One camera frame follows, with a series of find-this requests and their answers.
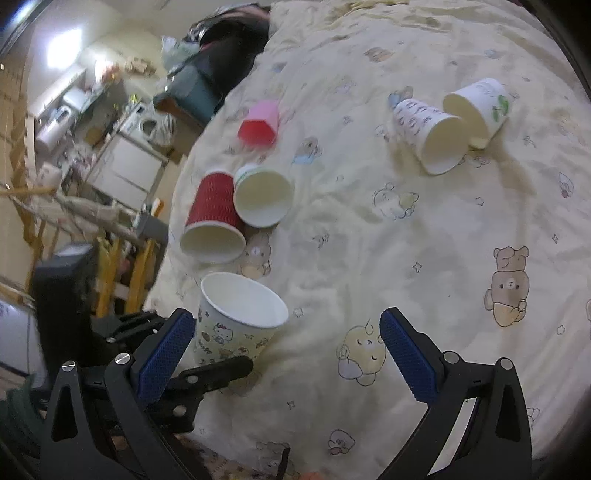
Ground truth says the yellow wooden frame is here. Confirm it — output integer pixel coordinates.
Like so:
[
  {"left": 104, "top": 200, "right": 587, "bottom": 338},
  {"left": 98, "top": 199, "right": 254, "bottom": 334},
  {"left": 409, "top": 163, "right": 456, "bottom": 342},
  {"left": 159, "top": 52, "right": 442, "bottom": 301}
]
[{"left": 94, "top": 237, "right": 157, "bottom": 318}]

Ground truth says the white paper cup cherry print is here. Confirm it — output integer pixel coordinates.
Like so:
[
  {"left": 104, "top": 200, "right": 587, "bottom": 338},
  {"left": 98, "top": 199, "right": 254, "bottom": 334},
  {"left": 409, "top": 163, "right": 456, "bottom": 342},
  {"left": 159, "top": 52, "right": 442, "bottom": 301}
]
[{"left": 443, "top": 78, "right": 512, "bottom": 150}]

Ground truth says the cream cartoon-print blanket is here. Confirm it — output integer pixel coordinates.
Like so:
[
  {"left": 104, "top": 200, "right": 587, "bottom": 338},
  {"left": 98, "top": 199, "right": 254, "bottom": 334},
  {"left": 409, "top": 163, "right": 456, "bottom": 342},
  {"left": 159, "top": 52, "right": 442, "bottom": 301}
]
[{"left": 146, "top": 1, "right": 590, "bottom": 479}]

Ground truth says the pink hexagonal plastic cup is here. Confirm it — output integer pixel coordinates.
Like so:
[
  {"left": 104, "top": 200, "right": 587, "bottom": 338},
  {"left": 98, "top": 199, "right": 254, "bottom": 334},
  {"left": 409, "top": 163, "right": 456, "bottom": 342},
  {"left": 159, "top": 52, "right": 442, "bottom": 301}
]
[{"left": 238, "top": 100, "right": 280, "bottom": 147}]

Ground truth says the yellow cartoon paper cup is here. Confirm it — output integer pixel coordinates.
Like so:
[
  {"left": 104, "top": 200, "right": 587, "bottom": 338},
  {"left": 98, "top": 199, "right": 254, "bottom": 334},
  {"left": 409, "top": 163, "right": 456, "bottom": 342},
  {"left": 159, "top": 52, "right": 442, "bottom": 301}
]
[{"left": 194, "top": 272, "right": 290, "bottom": 366}]

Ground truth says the white kitchen cabinet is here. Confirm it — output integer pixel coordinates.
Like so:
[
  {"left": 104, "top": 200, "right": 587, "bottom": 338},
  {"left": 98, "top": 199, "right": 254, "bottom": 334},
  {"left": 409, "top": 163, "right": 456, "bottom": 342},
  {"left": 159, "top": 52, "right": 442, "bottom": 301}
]
[{"left": 86, "top": 135, "right": 165, "bottom": 210}]

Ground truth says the red ribbed paper cup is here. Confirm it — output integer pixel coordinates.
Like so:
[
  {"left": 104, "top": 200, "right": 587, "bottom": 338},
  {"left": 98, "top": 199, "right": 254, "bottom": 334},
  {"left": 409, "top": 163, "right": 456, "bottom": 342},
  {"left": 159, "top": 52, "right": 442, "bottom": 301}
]
[{"left": 179, "top": 170, "right": 246, "bottom": 264}]

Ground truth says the white pink-print paper cup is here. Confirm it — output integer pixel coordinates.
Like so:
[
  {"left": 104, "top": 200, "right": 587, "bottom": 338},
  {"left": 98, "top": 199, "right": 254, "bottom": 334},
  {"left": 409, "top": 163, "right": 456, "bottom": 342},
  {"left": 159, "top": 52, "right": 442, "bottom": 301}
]
[{"left": 394, "top": 98, "right": 469, "bottom": 175}]

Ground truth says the white washing machine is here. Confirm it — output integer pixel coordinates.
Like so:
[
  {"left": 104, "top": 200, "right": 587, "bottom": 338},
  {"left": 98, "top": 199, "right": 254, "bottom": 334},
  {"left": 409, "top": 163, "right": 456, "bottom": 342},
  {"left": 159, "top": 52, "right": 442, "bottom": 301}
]
[{"left": 117, "top": 102, "right": 175, "bottom": 150}]

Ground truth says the white green-band paper cup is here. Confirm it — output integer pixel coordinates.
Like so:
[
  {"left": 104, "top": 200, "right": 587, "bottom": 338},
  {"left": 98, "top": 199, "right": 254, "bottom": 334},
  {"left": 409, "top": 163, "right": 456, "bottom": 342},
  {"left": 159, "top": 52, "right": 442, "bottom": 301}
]
[{"left": 233, "top": 164, "right": 294, "bottom": 228}]

